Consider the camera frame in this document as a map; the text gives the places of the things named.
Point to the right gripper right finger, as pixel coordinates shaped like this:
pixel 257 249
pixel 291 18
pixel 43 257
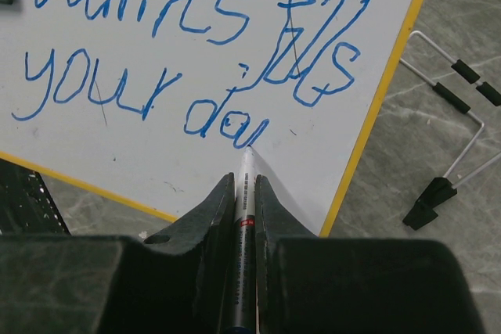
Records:
pixel 309 284

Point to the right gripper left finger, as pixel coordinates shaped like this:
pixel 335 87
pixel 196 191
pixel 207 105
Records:
pixel 171 282

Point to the white blue whiteboard marker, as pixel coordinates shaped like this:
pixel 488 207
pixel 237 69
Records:
pixel 239 305

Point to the yellow framed whiteboard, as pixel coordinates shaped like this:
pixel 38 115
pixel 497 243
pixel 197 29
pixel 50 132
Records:
pixel 150 102

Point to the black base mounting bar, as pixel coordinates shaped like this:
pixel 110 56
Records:
pixel 26 204

